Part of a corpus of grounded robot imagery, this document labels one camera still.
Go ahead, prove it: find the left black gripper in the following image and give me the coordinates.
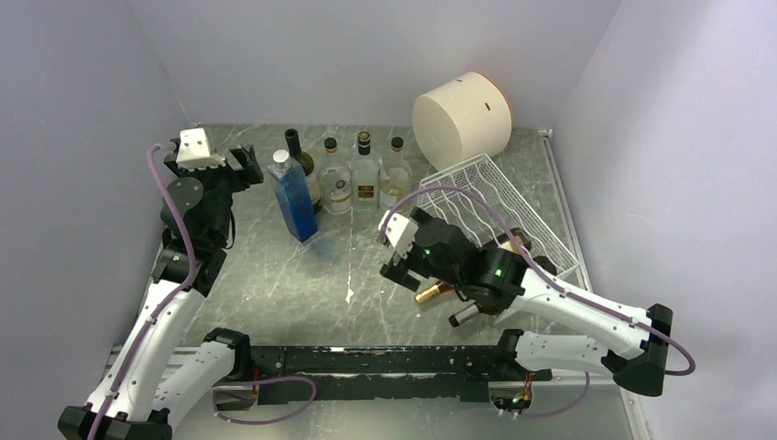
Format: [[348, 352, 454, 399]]
[[166, 143, 262, 243]]

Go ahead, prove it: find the blue plastic tray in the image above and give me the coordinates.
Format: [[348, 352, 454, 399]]
[[268, 149, 318, 243]]

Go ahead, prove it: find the green wine bottle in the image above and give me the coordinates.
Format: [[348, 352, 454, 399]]
[[284, 128, 323, 214]]

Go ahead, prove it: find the clear flask bottle black cap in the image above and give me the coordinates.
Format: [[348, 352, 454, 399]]
[[378, 137, 412, 210]]

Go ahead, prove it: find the dark bottle black cap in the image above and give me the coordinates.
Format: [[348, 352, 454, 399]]
[[350, 131, 380, 212]]

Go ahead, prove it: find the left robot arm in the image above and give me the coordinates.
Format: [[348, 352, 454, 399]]
[[57, 138, 264, 439]]

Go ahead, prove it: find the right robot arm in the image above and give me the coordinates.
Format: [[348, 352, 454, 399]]
[[378, 210, 673, 397]]

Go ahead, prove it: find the red wine bottle gold cap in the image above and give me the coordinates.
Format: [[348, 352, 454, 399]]
[[413, 280, 454, 306]]

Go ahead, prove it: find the cream cylindrical container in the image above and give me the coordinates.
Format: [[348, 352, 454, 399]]
[[412, 72, 513, 171]]

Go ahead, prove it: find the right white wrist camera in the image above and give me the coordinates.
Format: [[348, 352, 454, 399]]
[[377, 210, 419, 263]]

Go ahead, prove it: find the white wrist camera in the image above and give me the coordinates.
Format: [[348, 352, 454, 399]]
[[175, 127, 226, 171], [377, 210, 419, 263]]

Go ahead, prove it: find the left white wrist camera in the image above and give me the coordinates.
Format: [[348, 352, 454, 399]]
[[175, 127, 226, 171]]

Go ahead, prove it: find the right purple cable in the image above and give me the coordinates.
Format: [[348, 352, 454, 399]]
[[377, 185, 697, 378]]

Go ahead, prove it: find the white wire wine rack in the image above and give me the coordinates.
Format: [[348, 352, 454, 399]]
[[416, 154, 578, 314]]

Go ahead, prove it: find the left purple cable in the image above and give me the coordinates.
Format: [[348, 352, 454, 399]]
[[84, 143, 199, 440]]

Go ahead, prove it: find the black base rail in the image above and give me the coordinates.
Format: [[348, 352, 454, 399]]
[[224, 346, 553, 405]]

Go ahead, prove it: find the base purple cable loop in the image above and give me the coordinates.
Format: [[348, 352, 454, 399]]
[[211, 376, 317, 426]]

